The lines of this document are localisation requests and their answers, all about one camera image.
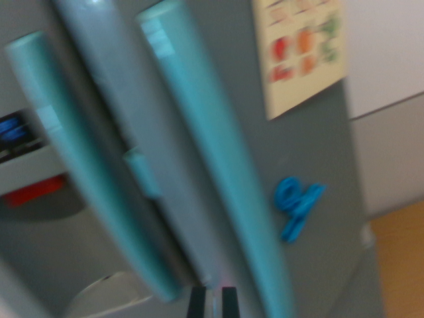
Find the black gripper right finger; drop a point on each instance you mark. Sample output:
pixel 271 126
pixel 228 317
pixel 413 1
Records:
pixel 230 303

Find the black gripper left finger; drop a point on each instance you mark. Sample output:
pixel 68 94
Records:
pixel 196 303

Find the cream fruit picture list card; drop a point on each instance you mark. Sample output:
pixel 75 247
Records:
pixel 304 56

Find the black temperature display panel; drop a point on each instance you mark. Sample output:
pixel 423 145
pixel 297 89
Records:
pixel 15 132

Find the grey fridge door with display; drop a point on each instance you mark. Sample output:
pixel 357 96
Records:
pixel 30 251

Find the grey fridge door with magnets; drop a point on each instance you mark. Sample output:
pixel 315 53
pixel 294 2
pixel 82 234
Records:
pixel 251 106

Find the red dispenser lever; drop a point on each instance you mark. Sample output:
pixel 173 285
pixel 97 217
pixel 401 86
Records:
pixel 33 192

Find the pale dispenser drip tray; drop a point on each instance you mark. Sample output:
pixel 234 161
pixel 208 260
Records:
pixel 109 295

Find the blue clip magnet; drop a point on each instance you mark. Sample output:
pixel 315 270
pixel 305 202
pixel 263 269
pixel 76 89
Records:
pixel 298 205

